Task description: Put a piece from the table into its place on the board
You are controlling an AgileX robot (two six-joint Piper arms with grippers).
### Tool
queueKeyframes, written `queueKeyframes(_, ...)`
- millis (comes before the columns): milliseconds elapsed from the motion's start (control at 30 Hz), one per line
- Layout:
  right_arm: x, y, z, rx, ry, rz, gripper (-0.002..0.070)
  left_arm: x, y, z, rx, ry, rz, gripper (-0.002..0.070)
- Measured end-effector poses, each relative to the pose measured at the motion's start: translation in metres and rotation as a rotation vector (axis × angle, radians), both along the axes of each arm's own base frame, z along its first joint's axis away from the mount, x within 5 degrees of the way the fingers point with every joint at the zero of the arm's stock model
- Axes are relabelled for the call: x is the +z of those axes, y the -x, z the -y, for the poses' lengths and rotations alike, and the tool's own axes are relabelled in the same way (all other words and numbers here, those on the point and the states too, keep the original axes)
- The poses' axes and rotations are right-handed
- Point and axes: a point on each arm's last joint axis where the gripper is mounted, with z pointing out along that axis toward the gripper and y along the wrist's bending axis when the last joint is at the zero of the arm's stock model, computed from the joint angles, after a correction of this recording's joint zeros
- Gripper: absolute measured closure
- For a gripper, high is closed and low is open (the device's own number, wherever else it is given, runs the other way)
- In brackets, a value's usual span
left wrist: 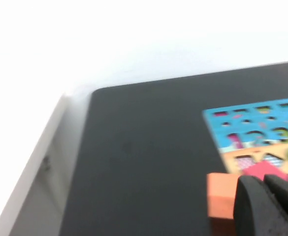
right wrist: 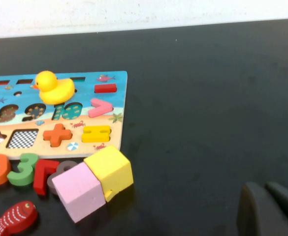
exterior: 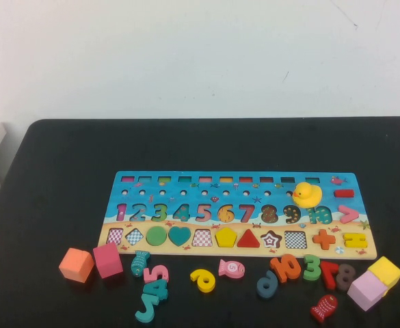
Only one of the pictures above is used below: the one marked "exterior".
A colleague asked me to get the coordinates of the teal wooden fish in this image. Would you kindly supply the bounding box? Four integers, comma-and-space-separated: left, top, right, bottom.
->
131, 250, 151, 277

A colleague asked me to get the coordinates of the dark blue number nine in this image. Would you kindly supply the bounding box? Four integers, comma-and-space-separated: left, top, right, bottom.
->
256, 271, 278, 300

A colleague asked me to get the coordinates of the pink greater-than sign piece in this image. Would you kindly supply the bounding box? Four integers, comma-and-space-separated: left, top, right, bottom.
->
338, 204, 360, 224

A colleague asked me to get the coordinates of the red number seven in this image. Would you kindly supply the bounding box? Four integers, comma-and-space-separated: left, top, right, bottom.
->
319, 261, 341, 290

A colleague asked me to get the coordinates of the teal hook-shaped number piece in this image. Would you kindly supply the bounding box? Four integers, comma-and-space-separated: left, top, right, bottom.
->
134, 296, 159, 324

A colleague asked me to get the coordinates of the yellow rubber duck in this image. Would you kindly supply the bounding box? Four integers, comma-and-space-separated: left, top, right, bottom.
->
291, 181, 323, 208

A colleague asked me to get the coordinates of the orange number ten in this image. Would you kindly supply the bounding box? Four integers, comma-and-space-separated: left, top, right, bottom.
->
269, 253, 302, 284

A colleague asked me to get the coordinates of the orange cube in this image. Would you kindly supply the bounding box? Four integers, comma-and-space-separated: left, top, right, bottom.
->
58, 247, 95, 284

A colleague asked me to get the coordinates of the yellow equals sign piece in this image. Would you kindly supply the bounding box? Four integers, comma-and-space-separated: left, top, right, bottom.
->
343, 232, 368, 249

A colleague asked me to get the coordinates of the magenta cube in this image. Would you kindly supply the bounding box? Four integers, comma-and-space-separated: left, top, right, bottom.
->
92, 242, 124, 279

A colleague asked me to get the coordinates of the teal number four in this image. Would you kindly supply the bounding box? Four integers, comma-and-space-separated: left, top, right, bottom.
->
148, 279, 169, 302

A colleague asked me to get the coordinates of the pink wooden fish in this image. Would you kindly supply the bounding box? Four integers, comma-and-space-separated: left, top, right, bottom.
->
218, 258, 245, 278

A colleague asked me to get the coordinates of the yellow number six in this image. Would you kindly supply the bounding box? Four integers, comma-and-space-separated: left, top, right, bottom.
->
189, 269, 217, 294

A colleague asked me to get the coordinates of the yellow pentagon piece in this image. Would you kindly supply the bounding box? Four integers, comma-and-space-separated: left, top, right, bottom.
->
215, 225, 239, 247

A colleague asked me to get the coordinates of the light pink cube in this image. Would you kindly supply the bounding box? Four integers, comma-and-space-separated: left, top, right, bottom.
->
347, 272, 388, 312

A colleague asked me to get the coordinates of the brown number eight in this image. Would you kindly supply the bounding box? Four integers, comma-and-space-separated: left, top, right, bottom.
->
335, 264, 356, 291

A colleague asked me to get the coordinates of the red triangle piece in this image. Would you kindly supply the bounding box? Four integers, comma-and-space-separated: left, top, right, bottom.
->
236, 228, 261, 248

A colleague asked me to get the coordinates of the yellow cube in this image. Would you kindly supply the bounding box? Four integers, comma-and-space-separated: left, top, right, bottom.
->
367, 256, 400, 297

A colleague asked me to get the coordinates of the pink number five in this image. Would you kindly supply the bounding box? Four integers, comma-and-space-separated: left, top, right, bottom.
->
143, 264, 170, 284

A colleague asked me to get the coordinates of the orange plus sign piece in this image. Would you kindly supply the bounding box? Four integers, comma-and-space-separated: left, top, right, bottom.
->
312, 228, 336, 249

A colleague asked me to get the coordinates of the green number three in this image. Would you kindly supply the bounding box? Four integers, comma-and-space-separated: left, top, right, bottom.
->
302, 254, 321, 281

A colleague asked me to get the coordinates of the blue wooden number puzzle board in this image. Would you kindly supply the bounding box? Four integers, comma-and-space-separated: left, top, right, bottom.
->
97, 170, 377, 260

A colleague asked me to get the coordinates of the teal heart piece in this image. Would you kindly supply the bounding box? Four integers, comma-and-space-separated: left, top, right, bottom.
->
168, 226, 192, 247

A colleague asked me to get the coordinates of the green circle piece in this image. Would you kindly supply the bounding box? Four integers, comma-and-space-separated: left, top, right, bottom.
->
145, 225, 168, 247

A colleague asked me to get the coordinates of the red wooden fish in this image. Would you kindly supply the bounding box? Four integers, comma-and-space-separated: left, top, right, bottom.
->
310, 294, 338, 324

